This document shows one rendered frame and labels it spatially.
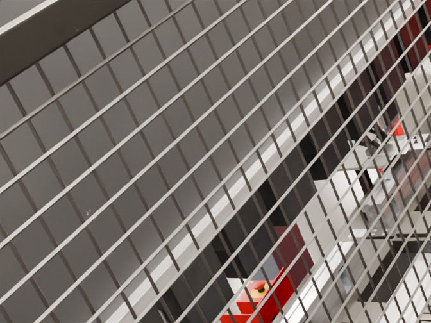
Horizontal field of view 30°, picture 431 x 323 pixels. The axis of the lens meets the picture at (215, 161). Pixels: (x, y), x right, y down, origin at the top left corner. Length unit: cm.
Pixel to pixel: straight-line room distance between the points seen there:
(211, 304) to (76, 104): 63
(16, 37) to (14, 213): 68
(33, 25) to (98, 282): 78
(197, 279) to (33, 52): 121
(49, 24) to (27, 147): 67
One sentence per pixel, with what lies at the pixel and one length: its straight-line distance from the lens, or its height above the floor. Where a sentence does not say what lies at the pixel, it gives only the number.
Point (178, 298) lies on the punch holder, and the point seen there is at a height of 128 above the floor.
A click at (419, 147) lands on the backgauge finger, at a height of 100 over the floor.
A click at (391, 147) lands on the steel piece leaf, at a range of 250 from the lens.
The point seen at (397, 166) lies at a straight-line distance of 241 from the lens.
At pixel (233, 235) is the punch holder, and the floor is 128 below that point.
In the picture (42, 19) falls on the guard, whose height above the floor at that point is 199.
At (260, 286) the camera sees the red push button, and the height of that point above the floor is 81.
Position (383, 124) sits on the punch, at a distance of 238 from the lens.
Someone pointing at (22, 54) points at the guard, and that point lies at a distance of 47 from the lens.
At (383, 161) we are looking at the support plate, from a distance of 244.
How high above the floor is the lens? 205
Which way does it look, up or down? 21 degrees down
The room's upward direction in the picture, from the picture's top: 25 degrees counter-clockwise
